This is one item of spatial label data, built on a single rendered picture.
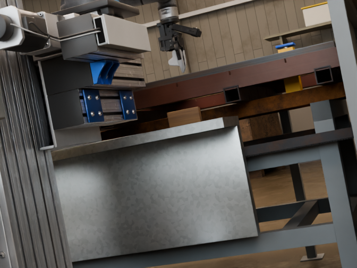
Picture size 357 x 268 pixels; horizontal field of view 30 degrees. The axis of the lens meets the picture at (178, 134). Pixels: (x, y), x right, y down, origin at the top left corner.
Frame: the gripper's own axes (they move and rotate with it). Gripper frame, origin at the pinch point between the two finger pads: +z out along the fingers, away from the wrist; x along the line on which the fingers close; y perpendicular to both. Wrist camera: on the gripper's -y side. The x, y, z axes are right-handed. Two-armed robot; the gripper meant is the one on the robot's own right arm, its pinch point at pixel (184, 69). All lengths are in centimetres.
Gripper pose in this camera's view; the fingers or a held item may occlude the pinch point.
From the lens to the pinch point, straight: 260.4
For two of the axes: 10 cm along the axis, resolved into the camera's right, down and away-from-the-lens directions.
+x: -3.1, 0.5, -9.5
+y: -9.3, 1.8, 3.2
